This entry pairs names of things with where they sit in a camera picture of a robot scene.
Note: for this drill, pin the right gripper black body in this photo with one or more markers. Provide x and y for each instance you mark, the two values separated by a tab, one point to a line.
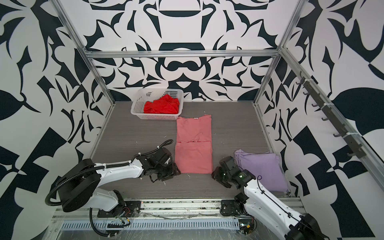
222	177

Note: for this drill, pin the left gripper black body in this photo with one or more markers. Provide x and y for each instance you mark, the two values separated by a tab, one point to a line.
166	172

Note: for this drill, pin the pink t shirt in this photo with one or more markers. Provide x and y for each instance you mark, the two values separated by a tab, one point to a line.
194	150

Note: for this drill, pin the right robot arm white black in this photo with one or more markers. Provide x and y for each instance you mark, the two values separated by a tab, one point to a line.
256	203

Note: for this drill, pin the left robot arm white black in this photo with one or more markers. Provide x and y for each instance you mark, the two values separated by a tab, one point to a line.
81	186

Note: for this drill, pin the folded purple t shirt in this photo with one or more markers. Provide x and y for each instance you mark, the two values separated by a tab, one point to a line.
265	165

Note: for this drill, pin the small green circuit board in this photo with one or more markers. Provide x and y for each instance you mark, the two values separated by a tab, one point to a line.
247	225

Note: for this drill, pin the red t shirt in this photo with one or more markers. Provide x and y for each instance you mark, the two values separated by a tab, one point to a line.
164	105

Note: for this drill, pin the white plastic basket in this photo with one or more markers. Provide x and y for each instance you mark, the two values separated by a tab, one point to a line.
152	94

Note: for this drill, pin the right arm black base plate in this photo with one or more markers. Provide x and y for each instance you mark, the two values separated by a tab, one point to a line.
233	208

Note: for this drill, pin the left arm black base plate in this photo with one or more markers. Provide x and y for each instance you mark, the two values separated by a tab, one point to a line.
126	210

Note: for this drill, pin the white slotted cable duct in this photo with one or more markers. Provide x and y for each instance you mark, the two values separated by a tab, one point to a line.
156	224

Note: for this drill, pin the black wall hook rack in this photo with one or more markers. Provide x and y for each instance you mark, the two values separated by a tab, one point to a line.
333	116

